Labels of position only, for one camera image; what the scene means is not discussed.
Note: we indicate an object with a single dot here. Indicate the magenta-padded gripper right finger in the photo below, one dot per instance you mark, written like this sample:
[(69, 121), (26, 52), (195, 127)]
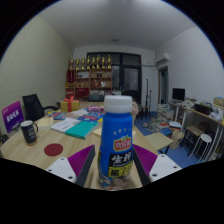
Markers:
[(163, 165)]

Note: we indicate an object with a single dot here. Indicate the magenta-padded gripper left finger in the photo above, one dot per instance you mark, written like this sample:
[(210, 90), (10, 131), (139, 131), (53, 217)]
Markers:
[(58, 166)]

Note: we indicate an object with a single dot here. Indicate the blue white-capped drink bottle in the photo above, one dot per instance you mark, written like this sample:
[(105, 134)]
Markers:
[(116, 133)]

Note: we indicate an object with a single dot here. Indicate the flat round red coaster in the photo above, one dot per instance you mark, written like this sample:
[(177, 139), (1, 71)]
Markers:
[(53, 149)]

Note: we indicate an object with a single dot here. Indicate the small wooden side table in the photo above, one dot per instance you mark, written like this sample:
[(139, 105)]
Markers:
[(159, 140)]

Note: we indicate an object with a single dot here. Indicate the teal book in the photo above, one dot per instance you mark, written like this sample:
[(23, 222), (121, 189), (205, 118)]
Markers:
[(81, 129)]

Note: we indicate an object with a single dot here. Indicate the black mug white inside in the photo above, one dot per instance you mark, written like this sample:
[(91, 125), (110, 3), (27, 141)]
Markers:
[(29, 131)]

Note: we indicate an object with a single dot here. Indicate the tan notebook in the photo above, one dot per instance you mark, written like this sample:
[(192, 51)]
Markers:
[(97, 132), (45, 121)]

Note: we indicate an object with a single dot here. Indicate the white round stool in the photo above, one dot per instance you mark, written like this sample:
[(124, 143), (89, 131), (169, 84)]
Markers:
[(203, 137)]

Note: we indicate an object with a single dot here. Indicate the yellow gift box red ribbon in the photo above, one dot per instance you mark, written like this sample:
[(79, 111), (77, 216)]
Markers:
[(69, 105)]

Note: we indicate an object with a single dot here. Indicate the pink flowers in white pot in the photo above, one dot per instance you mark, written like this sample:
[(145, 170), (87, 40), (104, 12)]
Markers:
[(134, 108)]

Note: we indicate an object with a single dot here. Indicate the black office chair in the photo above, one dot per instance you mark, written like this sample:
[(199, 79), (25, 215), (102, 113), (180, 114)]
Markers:
[(33, 106)]

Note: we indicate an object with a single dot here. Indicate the cluttered wooden side desk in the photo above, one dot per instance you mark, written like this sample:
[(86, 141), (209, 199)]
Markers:
[(206, 115)]

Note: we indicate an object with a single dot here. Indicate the purple sign board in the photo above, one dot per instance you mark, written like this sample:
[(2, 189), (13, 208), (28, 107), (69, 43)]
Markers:
[(12, 116)]

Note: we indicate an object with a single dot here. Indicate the pink package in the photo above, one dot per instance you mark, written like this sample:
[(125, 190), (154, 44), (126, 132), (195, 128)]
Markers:
[(95, 108)]

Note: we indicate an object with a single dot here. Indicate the black computer monitor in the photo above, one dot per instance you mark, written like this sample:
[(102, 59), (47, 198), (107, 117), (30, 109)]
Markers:
[(178, 94)]

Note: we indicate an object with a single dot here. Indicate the wooden shelf unit with trophies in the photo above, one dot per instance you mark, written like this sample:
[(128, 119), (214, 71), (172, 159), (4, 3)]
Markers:
[(88, 78)]

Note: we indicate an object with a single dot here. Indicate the white wall air conditioner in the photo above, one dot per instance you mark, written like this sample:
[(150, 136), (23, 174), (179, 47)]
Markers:
[(162, 59)]

